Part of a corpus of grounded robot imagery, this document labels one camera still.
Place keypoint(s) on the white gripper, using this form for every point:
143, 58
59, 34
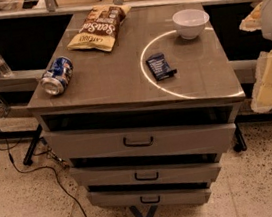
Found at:
261, 18

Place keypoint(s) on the white bowl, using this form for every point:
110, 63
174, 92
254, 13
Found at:
190, 23

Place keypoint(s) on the brown chip bag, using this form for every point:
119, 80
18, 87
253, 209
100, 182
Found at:
100, 28

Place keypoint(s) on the dark blue snack packet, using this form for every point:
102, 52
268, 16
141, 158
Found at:
159, 67

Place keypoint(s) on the top drawer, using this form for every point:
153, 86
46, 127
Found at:
141, 141

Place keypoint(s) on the drawer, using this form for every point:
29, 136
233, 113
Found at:
141, 141
130, 198
123, 178

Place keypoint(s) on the middle drawer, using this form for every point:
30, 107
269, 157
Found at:
123, 178

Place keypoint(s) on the grey drawer cabinet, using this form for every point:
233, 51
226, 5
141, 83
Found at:
116, 90

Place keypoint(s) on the bottom drawer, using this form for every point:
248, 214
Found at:
130, 198

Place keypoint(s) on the crushed blue soda can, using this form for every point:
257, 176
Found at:
56, 79

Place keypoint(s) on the clear plastic water bottle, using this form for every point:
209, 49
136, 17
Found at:
4, 68

